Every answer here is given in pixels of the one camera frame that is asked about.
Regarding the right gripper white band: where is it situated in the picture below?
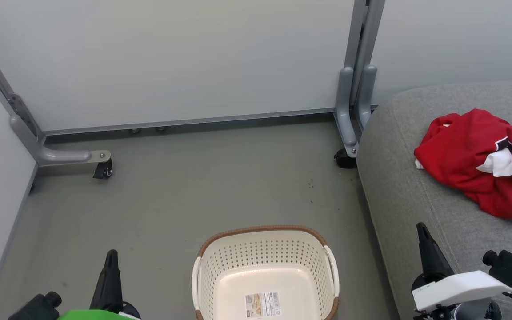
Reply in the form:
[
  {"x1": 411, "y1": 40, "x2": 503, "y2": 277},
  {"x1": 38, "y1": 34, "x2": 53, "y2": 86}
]
[{"x1": 412, "y1": 222, "x2": 512, "y2": 312}]

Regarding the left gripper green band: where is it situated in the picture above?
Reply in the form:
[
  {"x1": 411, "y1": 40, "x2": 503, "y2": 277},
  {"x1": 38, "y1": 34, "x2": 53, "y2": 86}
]
[{"x1": 58, "y1": 249, "x2": 142, "y2": 320}]

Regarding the red and white garment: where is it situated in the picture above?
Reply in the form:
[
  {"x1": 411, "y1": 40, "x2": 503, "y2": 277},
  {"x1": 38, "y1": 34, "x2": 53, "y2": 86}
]
[{"x1": 414, "y1": 108, "x2": 512, "y2": 220}]

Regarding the printed basket label sticker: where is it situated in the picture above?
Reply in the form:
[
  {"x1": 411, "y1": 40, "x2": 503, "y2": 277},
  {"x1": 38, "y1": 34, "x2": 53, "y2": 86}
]
[{"x1": 245, "y1": 291, "x2": 281, "y2": 318}]

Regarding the cream perforated laundry basket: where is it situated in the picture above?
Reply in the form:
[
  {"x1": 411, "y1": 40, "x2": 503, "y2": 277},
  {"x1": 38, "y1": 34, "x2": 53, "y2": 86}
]
[{"x1": 192, "y1": 224, "x2": 341, "y2": 320}]

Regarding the grey fabric sofa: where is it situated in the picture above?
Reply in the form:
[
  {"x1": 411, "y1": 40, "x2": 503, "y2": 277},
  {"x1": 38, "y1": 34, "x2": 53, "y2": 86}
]
[{"x1": 356, "y1": 80, "x2": 512, "y2": 320}]

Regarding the black caster wheel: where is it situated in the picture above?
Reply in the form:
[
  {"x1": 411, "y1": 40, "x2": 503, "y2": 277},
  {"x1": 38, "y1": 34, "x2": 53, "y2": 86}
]
[
  {"x1": 92, "y1": 159, "x2": 113, "y2": 180},
  {"x1": 334, "y1": 149, "x2": 358, "y2": 169}
]

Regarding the curved grey partition foot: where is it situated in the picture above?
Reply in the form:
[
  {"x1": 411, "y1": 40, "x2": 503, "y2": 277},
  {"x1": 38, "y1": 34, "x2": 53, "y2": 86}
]
[
  {"x1": 334, "y1": 67, "x2": 359, "y2": 159},
  {"x1": 9, "y1": 113, "x2": 112, "y2": 168}
]

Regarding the grey partition bottom rail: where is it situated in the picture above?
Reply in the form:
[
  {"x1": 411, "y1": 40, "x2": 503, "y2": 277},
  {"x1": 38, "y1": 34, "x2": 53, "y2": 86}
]
[{"x1": 43, "y1": 108, "x2": 337, "y2": 136}]

